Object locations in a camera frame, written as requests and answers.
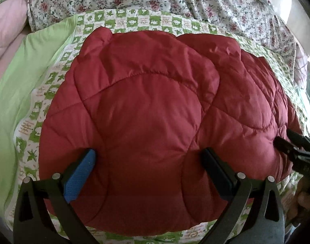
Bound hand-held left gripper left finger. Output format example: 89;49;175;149
13;148;100;244

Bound pink striped cloth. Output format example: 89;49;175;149
294;43;310;85

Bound red quilted jacket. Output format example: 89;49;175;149
39;27;304;229

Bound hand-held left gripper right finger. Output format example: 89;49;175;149
199;147;286;244

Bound pink pillow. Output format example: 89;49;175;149
0;0;29;70

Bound green patterned blanket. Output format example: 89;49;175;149
0;8;310;244

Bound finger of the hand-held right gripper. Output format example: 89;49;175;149
274;130;304;159

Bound person's right hand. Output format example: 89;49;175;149
289;179;310;225

